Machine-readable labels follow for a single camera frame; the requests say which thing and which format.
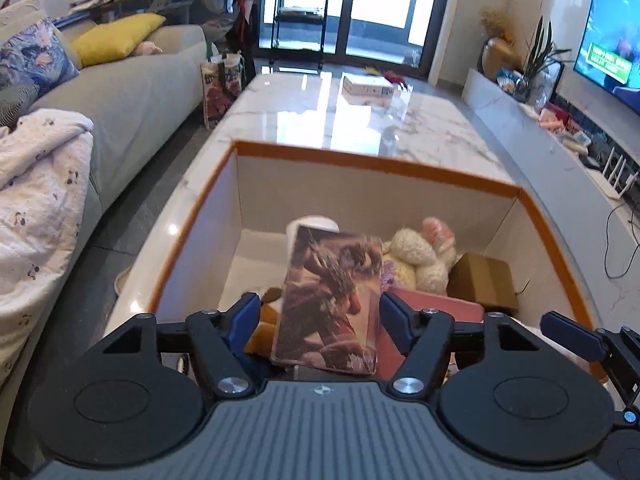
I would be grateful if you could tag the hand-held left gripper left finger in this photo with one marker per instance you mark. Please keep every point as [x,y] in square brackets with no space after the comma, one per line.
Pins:
[245,317]

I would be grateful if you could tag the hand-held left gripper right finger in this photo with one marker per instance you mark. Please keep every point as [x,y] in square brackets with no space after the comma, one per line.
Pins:
[395,320]

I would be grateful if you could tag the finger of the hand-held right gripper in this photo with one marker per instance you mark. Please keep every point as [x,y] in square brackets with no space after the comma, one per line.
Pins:
[570,332]

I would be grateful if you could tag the brown plush toy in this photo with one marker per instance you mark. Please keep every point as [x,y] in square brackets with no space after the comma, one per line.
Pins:
[265,320]

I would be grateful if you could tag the pink wallet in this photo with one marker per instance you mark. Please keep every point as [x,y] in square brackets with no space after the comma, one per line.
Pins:
[440,305]

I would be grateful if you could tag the crocheted bunny doll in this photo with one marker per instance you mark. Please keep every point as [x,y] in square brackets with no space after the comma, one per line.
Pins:
[415,255]

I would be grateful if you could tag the fantasy art picture card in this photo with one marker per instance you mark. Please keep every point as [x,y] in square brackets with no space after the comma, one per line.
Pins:
[325,300]

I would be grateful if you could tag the gold glitter box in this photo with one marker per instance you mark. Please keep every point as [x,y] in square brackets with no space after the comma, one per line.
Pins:
[482,280]

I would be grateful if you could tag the white printed cup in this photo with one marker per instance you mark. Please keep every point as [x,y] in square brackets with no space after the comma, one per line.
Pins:
[312,224]

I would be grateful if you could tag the orange cardboard box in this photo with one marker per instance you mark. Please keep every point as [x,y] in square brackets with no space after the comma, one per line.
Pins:
[350,195]

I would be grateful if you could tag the white router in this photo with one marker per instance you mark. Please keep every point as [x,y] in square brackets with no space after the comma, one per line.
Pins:
[615,187]

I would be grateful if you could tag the white marble tv console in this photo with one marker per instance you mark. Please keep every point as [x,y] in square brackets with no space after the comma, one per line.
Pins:
[550,175]

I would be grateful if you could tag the printed shopping bag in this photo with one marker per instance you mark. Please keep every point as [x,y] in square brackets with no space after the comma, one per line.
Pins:
[220,90]

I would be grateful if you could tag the white printed blanket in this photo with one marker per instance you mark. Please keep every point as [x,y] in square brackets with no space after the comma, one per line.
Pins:
[40,210]

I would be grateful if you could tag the white flat box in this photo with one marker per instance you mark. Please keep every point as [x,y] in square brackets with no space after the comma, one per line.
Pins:
[367,86]

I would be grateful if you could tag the red toy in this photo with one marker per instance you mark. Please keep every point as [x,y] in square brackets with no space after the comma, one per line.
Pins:
[399,80]

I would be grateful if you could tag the grey sofa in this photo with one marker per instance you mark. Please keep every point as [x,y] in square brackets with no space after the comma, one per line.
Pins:
[135,95]

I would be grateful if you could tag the green potted plant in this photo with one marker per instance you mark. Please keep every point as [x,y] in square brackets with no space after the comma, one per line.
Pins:
[542,55]

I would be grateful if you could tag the gold vase with dried flowers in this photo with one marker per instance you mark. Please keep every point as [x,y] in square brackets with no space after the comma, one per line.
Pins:
[500,57]

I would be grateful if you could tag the pink plush toy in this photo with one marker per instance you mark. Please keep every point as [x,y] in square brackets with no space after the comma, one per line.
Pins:
[148,48]

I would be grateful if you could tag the television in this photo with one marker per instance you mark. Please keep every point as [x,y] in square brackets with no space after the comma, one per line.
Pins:
[610,45]

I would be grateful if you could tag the black rolling cart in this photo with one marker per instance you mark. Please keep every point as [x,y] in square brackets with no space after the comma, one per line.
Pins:
[300,15]

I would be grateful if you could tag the yellow pillow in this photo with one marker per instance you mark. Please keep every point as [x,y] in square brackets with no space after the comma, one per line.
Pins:
[115,37]

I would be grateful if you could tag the houndstooth pillow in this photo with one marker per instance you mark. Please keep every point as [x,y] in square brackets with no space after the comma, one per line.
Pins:
[15,102]

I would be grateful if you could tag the glass sliding door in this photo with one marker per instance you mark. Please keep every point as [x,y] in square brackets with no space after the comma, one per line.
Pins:
[380,0]

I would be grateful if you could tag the blue floral pillow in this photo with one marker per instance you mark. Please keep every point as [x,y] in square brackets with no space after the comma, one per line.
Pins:
[35,60]

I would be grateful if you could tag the beige bear cushion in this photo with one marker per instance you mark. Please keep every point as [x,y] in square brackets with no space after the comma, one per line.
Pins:
[20,15]

